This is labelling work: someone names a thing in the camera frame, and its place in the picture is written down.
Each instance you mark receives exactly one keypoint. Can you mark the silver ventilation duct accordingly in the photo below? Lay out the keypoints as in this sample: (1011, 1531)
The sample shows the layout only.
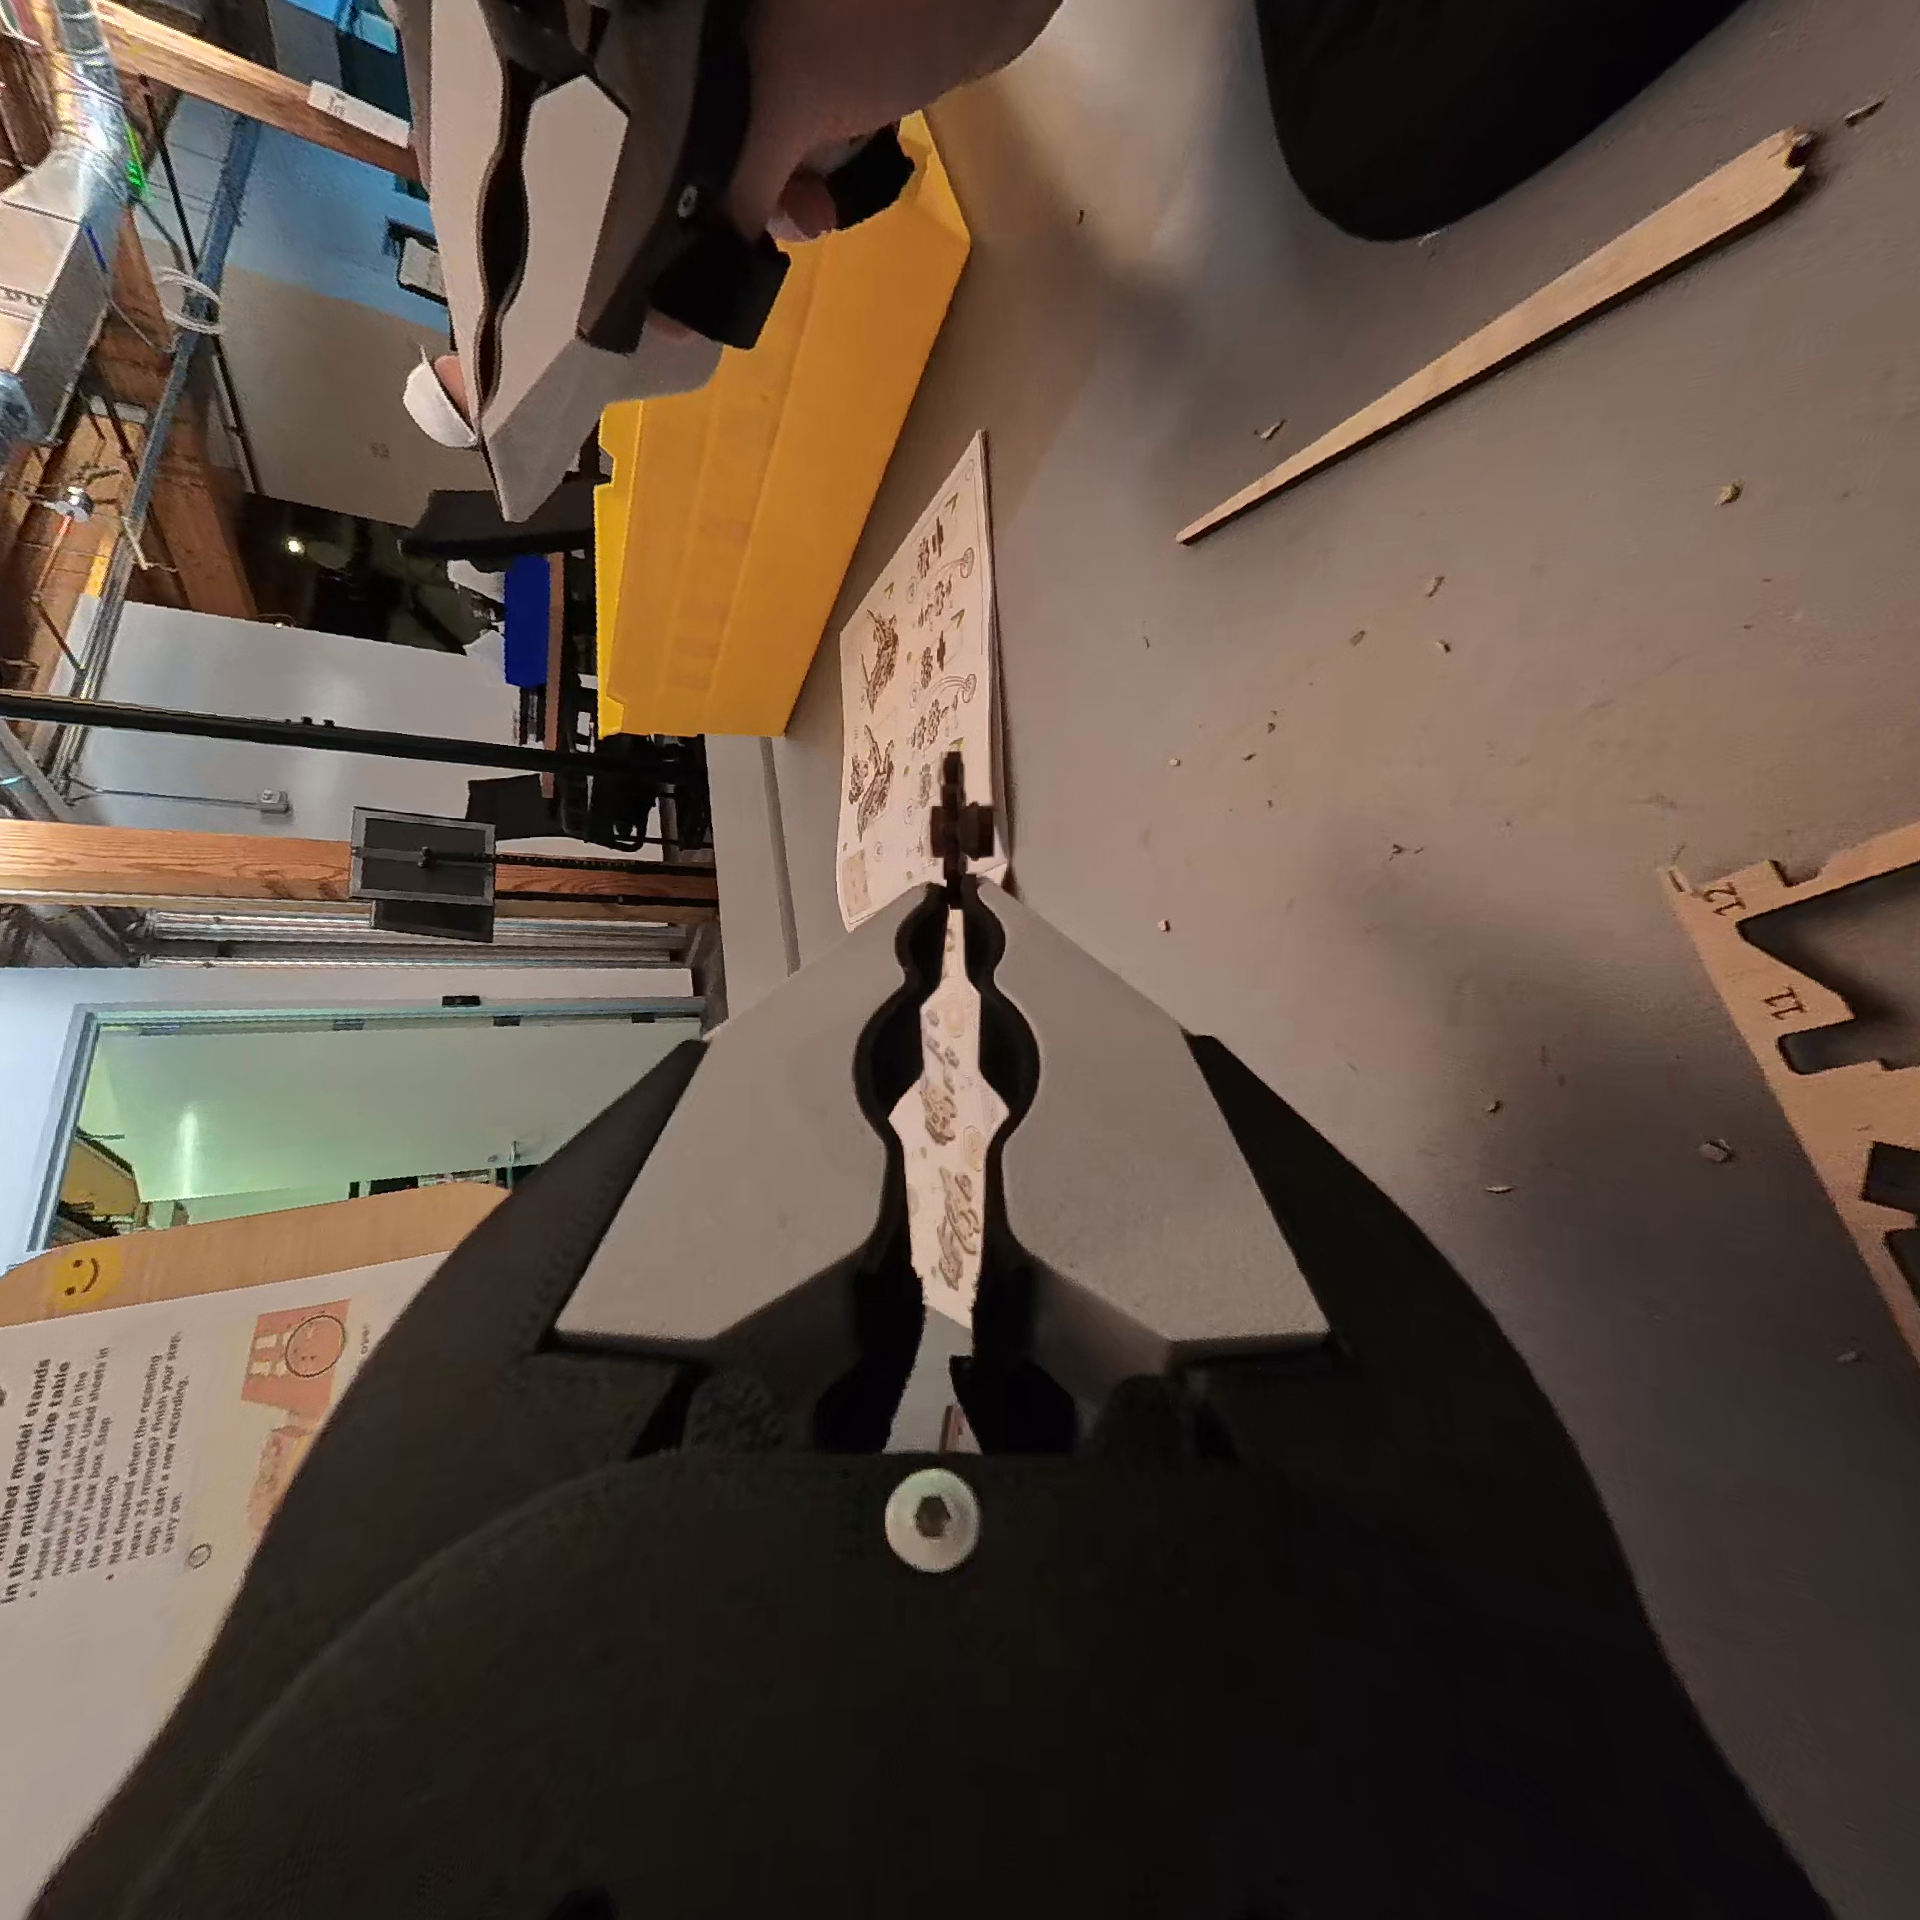
(60, 224)

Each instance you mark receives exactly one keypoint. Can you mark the printed instruction sheet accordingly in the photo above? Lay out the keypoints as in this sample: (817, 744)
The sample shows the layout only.
(120, 1499)

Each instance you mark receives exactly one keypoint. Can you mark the person's right hand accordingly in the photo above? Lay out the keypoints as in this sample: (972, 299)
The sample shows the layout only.
(885, 59)

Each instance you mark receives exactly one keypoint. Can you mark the black quilted cushion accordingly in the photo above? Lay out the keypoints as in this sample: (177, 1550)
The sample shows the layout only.
(1471, 105)

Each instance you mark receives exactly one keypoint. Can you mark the thin wooden strip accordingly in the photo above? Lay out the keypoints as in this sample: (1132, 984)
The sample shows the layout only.
(1501, 339)

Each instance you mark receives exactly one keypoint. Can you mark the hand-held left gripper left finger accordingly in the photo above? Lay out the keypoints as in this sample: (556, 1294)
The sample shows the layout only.
(721, 1201)

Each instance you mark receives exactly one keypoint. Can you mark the small wooden gear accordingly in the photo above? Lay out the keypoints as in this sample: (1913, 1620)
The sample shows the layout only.
(956, 828)

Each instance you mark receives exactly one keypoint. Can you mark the wooden parts sheet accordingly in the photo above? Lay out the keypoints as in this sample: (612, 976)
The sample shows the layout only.
(1724, 961)

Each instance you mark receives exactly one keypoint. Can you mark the blue plastic bin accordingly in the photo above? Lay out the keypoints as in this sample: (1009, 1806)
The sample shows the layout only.
(528, 630)

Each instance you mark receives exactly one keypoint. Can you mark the wooden beam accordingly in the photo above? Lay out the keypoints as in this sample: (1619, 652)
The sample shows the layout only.
(149, 863)

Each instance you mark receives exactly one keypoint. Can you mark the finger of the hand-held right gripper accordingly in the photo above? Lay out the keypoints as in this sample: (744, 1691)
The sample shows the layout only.
(569, 224)
(451, 150)

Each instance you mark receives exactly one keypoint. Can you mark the instruction sheet on wooden board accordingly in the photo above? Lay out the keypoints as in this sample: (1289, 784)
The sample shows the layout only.
(225, 1259)

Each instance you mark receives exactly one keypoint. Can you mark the yellow plastic bin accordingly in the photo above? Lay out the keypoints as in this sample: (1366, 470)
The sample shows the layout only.
(764, 494)

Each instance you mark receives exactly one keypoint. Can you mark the black metal pole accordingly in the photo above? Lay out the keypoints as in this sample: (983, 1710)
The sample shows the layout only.
(225, 723)

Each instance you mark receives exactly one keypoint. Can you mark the open instruction booklet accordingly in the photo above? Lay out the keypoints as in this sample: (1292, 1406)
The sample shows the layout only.
(921, 674)

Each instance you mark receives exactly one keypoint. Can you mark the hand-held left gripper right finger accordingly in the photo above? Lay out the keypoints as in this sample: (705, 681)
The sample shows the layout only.
(1155, 1201)

